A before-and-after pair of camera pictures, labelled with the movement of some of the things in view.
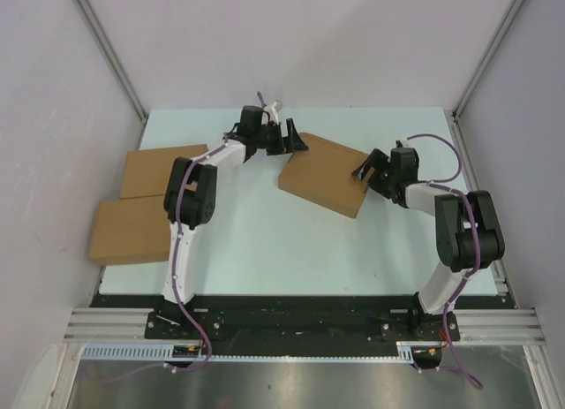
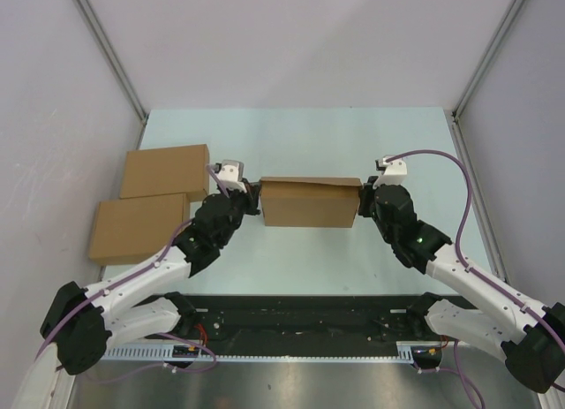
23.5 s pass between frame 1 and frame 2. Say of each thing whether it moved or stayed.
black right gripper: moved
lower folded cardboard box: stayed
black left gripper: moved
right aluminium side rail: stayed
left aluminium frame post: stayed
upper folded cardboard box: stayed
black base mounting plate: stayed
